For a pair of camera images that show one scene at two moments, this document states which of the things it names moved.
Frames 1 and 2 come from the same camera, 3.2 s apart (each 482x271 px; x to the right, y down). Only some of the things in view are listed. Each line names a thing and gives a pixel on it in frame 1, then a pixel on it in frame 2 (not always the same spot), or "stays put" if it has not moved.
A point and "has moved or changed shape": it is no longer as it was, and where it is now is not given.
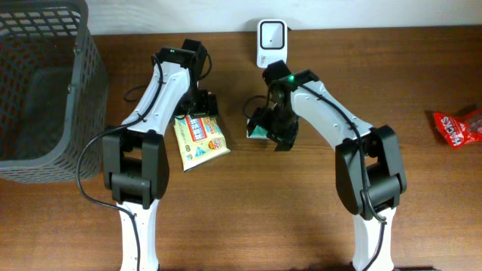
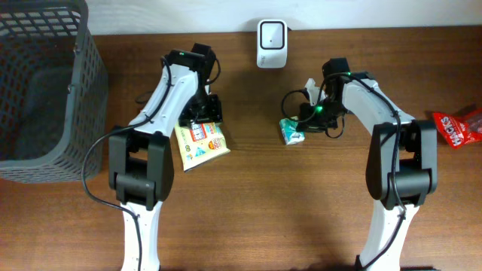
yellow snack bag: [199, 139] stays put
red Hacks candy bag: [462, 129] stays put
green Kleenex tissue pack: [258, 132] has moved or changed shape
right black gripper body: [280, 120] → [324, 114]
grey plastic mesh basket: [53, 93] stays put
